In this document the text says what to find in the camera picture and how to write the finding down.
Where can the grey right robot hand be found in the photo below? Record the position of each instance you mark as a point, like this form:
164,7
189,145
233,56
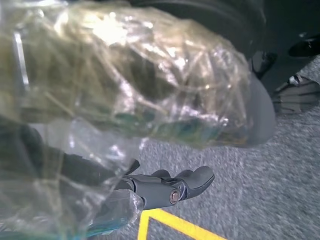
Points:
124,82

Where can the yellow floor tape outline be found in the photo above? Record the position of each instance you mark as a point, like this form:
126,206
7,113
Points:
175,223

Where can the black ribbed foot pad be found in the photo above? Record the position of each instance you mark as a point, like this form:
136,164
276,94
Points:
297,94

